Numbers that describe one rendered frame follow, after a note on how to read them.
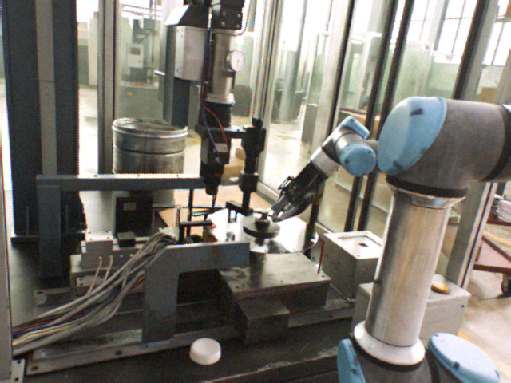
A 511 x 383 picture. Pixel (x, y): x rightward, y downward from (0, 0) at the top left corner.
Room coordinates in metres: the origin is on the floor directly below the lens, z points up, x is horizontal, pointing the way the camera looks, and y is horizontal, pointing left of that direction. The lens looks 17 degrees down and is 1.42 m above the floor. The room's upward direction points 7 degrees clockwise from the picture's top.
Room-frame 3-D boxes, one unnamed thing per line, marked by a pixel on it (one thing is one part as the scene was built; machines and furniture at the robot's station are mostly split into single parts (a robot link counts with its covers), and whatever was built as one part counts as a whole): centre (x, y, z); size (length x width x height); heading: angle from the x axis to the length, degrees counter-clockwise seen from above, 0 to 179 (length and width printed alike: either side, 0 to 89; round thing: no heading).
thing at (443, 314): (0.99, -0.45, 0.82); 0.28 x 0.11 x 0.15; 116
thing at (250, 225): (1.16, -0.04, 0.96); 0.11 x 0.11 x 0.03
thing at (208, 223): (1.07, 0.14, 0.95); 0.10 x 0.03 x 0.07; 116
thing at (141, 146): (1.77, 0.46, 0.93); 0.31 x 0.31 x 0.36
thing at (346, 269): (1.25, -0.37, 0.82); 0.18 x 0.18 x 0.15; 26
